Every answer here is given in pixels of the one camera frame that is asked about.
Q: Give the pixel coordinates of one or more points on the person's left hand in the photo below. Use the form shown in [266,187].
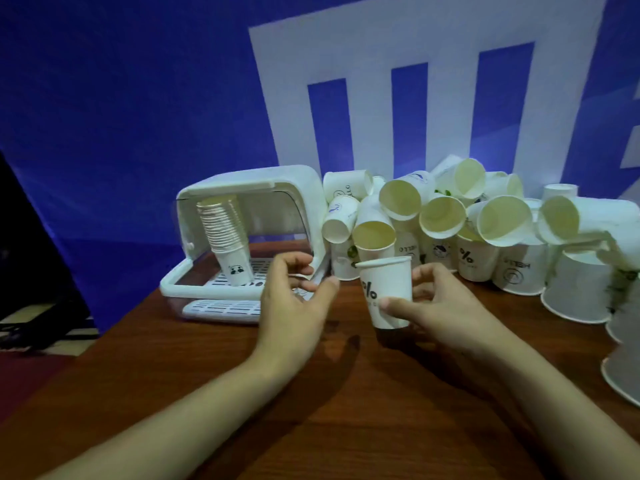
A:
[290,324]

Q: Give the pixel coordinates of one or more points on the person's right hand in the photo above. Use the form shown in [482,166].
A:
[450,319]

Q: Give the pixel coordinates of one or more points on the percent print white paper cup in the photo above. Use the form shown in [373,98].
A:
[390,279]

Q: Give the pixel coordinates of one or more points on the panda print white paper cup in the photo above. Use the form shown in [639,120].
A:
[237,267]

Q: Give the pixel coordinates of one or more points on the pile of paper cups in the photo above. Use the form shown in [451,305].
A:
[520,269]

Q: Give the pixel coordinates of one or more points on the nested stack of paper cups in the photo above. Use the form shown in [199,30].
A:
[222,224]

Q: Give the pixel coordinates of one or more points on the white plastic storage box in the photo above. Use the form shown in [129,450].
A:
[280,177]

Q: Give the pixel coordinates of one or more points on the person's right forearm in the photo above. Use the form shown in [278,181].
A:
[565,409]

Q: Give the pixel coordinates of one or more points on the person's left forearm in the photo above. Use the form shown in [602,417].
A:
[175,429]

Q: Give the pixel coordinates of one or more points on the white slotted drain tray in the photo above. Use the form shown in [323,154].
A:
[215,309]

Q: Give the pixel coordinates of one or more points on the brown wooden table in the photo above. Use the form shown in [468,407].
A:
[375,419]

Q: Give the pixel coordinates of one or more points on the black white striped mat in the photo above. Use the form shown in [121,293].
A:
[60,339]

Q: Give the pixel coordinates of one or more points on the blue white backdrop banner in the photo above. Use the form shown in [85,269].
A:
[125,94]

